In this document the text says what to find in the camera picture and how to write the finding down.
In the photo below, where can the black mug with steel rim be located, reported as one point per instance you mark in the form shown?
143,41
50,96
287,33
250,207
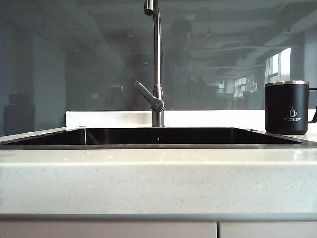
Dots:
284,104

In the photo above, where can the black undermount sink basin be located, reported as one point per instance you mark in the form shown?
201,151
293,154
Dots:
173,136

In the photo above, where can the stainless steel gooseneck faucet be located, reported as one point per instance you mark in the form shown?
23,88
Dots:
156,49

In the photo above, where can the white stone counter upstand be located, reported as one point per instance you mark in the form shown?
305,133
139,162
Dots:
111,117

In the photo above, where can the wide beige cabinet door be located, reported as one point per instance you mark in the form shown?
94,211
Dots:
106,230

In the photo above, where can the narrow beige cabinet door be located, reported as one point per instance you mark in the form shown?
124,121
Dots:
267,230

